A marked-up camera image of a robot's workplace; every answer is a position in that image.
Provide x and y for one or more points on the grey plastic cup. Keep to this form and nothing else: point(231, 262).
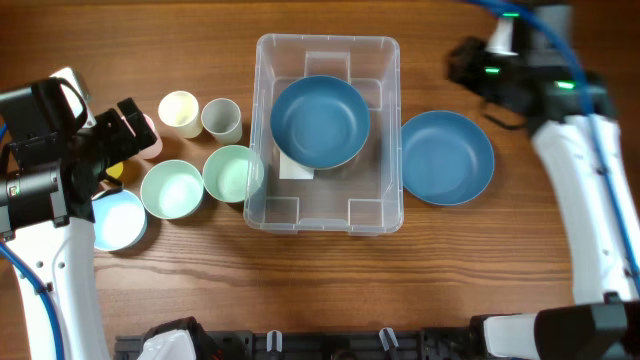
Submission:
point(222, 118)

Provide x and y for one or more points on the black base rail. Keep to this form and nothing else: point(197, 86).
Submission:
point(425, 344)

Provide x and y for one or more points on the clear plastic storage bin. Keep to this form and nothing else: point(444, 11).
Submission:
point(363, 196)

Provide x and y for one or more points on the light blue bowl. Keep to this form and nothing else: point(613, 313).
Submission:
point(120, 220)

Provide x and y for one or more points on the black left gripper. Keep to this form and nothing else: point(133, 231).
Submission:
point(127, 142)

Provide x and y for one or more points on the dark blue plate in bin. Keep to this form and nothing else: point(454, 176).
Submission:
point(320, 122)

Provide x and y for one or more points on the dark blue plate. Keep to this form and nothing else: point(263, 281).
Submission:
point(320, 122)
point(447, 159)

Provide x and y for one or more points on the yellow plastic cup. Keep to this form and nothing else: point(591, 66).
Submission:
point(116, 170)

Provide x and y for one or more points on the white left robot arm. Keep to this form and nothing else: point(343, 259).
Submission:
point(50, 170)

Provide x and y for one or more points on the mint green bowl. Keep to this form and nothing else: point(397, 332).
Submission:
point(233, 173)
point(172, 189)

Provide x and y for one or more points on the white paper label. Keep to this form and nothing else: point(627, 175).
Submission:
point(290, 170)

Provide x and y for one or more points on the cream plastic cup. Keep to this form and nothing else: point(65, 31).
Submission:
point(180, 111)

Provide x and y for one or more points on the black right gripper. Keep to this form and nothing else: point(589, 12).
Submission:
point(460, 65)

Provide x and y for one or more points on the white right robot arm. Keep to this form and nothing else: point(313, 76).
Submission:
point(529, 67)

